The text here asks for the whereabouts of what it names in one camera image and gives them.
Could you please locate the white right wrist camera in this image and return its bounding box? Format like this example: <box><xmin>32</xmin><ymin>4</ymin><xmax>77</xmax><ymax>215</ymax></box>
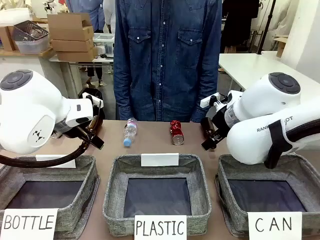
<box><xmin>199</xmin><ymin>92</ymin><xmax>221</xmax><ymax>109</ymax></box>

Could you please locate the bystander in blue shirt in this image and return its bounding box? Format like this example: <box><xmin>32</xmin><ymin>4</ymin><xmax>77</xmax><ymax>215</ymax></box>
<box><xmin>65</xmin><ymin>0</ymin><xmax>106</xmax><ymax>87</ymax></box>

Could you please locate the person right forearm denim sleeve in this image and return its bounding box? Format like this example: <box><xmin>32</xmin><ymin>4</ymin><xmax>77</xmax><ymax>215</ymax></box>
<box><xmin>113</xmin><ymin>64</ymin><xmax>134</xmax><ymax>121</ymax></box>

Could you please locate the clear storage box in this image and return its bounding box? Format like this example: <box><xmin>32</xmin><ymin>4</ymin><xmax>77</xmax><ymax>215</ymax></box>
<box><xmin>93</xmin><ymin>32</ymin><xmax>116</xmax><ymax>55</ymax></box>

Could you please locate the flat cardboard box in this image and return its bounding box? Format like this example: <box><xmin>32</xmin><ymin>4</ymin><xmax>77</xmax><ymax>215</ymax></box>
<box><xmin>55</xmin><ymin>46</ymin><xmax>99</xmax><ymax>62</ymax></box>
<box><xmin>50</xmin><ymin>38</ymin><xmax>95</xmax><ymax>53</ymax></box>

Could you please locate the brown glass bottle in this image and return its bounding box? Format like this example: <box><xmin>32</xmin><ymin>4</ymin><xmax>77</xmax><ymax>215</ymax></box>
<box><xmin>200</xmin><ymin>116</ymin><xmax>217</xmax><ymax>140</ymax></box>
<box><xmin>85</xmin><ymin>115</ymin><xmax>101</xmax><ymax>132</ymax></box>

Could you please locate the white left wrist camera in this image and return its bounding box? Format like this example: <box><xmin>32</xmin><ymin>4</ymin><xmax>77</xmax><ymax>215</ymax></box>
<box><xmin>81</xmin><ymin>91</ymin><xmax>104</xmax><ymax>107</ymax></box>

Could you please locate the open cardboard box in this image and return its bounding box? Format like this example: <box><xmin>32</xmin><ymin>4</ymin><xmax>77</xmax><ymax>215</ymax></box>
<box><xmin>46</xmin><ymin>12</ymin><xmax>95</xmax><ymax>42</ymax></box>

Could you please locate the large handwritten PLASTIC paper sign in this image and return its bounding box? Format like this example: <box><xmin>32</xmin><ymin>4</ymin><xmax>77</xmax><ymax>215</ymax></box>
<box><xmin>133</xmin><ymin>214</ymin><xmax>188</xmax><ymax>240</ymax></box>

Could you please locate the black tripod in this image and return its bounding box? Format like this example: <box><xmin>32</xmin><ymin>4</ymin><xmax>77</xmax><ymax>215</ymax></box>
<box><xmin>256</xmin><ymin>0</ymin><xmax>277</xmax><ymax>55</ymax></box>

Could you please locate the grey fabric can basket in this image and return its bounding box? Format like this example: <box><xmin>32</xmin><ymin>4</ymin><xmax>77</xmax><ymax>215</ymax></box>
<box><xmin>215</xmin><ymin>153</ymin><xmax>320</xmax><ymax>239</ymax></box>

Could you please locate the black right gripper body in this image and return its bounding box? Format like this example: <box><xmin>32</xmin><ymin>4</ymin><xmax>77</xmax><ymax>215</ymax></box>
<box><xmin>206</xmin><ymin>108</ymin><xmax>228</xmax><ymax>138</ymax></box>

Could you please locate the handwritten CAN paper sign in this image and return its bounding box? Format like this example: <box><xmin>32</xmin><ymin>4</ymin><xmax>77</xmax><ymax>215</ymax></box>
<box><xmin>247</xmin><ymin>211</ymin><xmax>303</xmax><ymax>240</ymax></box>

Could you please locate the dark mesh tray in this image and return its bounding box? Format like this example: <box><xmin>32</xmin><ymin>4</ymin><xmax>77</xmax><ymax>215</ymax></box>
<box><xmin>12</xmin><ymin>20</ymin><xmax>50</xmax><ymax>43</ymax></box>

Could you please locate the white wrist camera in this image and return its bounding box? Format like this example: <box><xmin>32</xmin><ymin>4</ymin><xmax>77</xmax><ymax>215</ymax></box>
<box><xmin>81</xmin><ymin>91</ymin><xmax>104</xmax><ymax>107</ymax></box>
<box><xmin>199</xmin><ymin>92</ymin><xmax>221</xmax><ymax>109</ymax></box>

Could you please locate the crushed red can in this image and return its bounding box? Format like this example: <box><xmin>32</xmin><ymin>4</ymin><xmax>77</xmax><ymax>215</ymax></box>
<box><xmin>169</xmin><ymin>119</ymin><xmax>185</xmax><ymax>146</ymax></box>

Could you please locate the grey fabric bottle basket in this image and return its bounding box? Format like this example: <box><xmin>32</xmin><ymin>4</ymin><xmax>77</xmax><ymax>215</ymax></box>
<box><xmin>0</xmin><ymin>154</ymin><xmax>101</xmax><ymax>240</ymax></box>

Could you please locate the bystander in black clothes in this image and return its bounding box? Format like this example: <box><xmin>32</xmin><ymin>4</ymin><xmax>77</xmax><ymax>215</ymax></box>
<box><xmin>220</xmin><ymin>0</ymin><xmax>260</xmax><ymax>55</ymax></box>

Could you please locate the white power strip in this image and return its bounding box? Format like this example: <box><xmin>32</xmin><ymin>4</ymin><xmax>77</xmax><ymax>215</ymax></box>
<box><xmin>0</xmin><ymin>207</ymin><xmax>59</xmax><ymax>240</ymax></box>

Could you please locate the small card on plastic basket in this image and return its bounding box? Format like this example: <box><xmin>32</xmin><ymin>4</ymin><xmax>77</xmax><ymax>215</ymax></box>
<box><xmin>140</xmin><ymin>152</ymin><xmax>180</xmax><ymax>168</ymax></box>

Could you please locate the clear plastic bin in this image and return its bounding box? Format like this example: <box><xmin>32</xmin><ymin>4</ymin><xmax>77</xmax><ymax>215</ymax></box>
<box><xmin>17</xmin><ymin>34</ymin><xmax>50</xmax><ymax>55</ymax></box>

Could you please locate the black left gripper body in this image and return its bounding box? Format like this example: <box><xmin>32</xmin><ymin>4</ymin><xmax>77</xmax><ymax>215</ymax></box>
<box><xmin>62</xmin><ymin>122</ymin><xmax>91</xmax><ymax>144</ymax></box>

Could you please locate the long white table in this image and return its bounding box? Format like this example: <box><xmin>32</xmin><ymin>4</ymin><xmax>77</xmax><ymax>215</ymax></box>
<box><xmin>218</xmin><ymin>50</ymin><xmax>320</xmax><ymax>92</ymax></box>

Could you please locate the dark sleeved left arm cable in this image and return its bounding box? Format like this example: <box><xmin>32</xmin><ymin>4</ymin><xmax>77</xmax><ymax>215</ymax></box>
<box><xmin>0</xmin><ymin>138</ymin><xmax>92</xmax><ymax>169</ymax></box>

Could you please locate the dark sleeved right arm cable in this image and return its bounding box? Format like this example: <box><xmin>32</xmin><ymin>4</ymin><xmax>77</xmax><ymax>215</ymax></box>
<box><xmin>285</xmin><ymin>123</ymin><xmax>320</xmax><ymax>154</ymax></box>

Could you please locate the person torso denim shirt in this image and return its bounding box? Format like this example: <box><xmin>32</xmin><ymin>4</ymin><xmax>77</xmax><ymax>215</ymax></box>
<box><xmin>112</xmin><ymin>0</ymin><xmax>223</xmax><ymax>123</ymax></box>

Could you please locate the black strap on arm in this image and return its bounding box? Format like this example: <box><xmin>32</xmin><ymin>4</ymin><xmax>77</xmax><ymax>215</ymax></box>
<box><xmin>263</xmin><ymin>119</ymin><xmax>291</xmax><ymax>170</ymax></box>

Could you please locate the grey fabric plastic basket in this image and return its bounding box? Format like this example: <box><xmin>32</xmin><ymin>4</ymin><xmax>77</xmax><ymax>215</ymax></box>
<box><xmin>102</xmin><ymin>153</ymin><xmax>213</xmax><ymax>237</ymax></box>

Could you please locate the white background table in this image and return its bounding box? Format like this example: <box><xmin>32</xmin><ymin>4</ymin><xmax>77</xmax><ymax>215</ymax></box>
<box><xmin>48</xmin><ymin>54</ymin><xmax>115</xmax><ymax>99</ymax></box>

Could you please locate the clear plastic bottle blue cap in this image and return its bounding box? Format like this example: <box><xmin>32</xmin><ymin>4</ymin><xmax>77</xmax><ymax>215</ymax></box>
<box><xmin>122</xmin><ymin>117</ymin><xmax>139</xmax><ymax>149</ymax></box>

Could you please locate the small cardboard box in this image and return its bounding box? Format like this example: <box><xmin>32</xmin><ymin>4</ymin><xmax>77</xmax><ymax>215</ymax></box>
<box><xmin>0</xmin><ymin>24</ymin><xmax>17</xmax><ymax>52</ymax></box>

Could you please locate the leaning cardboard piece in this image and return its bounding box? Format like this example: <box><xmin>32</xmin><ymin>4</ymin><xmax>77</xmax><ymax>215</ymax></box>
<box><xmin>272</xmin><ymin>34</ymin><xmax>290</xmax><ymax>59</ymax></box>

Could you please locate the dark sleeved arm cable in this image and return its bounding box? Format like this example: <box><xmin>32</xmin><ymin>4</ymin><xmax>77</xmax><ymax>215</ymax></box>
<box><xmin>0</xmin><ymin>138</ymin><xmax>92</xmax><ymax>169</ymax></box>
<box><xmin>285</xmin><ymin>123</ymin><xmax>320</xmax><ymax>154</ymax></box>

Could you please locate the person left forearm denim sleeve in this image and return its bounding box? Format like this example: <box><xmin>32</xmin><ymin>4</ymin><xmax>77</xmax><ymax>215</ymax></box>
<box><xmin>190</xmin><ymin>64</ymin><xmax>222</xmax><ymax>123</ymax></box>

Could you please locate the small BOTTLE card on basket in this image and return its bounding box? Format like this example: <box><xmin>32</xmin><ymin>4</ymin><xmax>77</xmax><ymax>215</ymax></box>
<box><xmin>35</xmin><ymin>154</ymin><xmax>77</xmax><ymax>169</ymax></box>

